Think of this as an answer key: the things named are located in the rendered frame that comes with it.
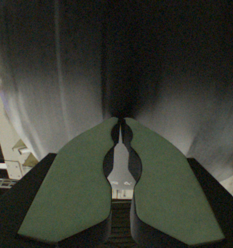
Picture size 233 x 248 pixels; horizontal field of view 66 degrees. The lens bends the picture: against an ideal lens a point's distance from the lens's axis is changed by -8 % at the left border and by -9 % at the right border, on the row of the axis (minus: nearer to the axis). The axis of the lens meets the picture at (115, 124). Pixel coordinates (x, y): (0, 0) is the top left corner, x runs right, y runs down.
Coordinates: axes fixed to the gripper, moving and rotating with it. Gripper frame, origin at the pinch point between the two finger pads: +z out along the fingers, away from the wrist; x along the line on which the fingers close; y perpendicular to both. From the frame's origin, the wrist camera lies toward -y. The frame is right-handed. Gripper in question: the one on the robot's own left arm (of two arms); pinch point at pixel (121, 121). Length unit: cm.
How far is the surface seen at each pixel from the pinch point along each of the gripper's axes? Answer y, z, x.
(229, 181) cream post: 25.1, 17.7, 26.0
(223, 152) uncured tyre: 3.6, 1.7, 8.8
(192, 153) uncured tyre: 3.8, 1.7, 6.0
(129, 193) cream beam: 56, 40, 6
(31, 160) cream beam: 46, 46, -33
